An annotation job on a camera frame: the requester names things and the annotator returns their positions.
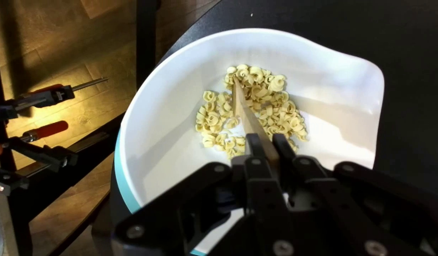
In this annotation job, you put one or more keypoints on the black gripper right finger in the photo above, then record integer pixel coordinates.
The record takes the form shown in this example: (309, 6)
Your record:
(362, 214)

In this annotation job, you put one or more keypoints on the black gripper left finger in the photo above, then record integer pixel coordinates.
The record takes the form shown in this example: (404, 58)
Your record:
(219, 214)

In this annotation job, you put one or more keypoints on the wooden stirring spoon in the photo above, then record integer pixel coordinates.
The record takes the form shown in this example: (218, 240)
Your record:
(248, 119)

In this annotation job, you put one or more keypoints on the white mixing bowl teal rim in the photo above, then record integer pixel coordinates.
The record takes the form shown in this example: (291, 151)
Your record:
(171, 137)

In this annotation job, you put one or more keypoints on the yellow cereal rings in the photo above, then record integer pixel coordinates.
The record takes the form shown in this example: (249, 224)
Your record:
(276, 105)

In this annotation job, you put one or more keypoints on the black aluminium rail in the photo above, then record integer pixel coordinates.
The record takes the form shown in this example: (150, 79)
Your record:
(63, 176)

